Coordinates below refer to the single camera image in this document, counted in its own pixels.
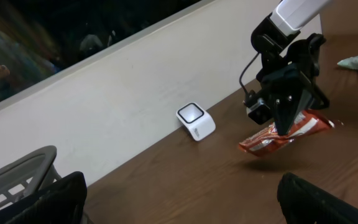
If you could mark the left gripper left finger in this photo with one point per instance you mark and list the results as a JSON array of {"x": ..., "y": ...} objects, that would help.
[{"x": 61, "y": 202}]

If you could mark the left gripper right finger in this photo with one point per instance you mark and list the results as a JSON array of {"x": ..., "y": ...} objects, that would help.
[{"x": 304, "y": 203}]

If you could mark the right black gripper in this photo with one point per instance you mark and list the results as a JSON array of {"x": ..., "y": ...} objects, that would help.
[{"x": 289, "y": 83}]

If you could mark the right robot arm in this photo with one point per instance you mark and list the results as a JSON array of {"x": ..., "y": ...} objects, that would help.
[{"x": 280, "y": 28}]

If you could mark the white barcode scanner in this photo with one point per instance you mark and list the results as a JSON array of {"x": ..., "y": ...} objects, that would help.
[{"x": 196, "y": 120}]

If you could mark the grey plastic shopping basket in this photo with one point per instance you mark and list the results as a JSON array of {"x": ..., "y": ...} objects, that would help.
[{"x": 27, "y": 175}]

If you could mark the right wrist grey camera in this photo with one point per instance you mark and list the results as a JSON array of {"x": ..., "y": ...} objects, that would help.
[{"x": 257, "y": 109}]

